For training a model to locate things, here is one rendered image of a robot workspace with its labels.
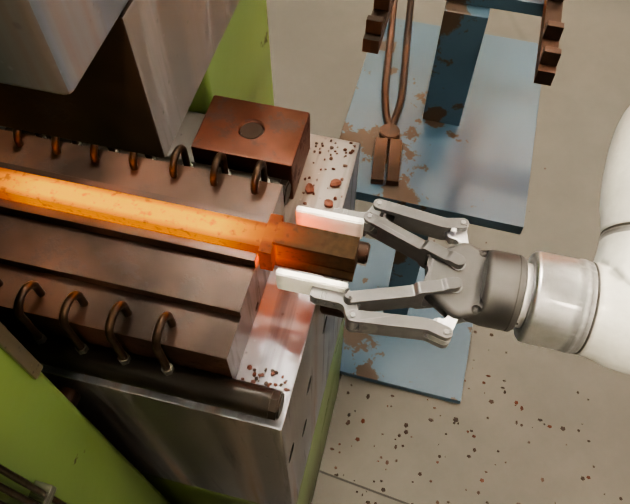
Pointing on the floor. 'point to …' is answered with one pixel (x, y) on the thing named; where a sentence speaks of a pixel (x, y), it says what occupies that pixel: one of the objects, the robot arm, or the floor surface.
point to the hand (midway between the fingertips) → (315, 251)
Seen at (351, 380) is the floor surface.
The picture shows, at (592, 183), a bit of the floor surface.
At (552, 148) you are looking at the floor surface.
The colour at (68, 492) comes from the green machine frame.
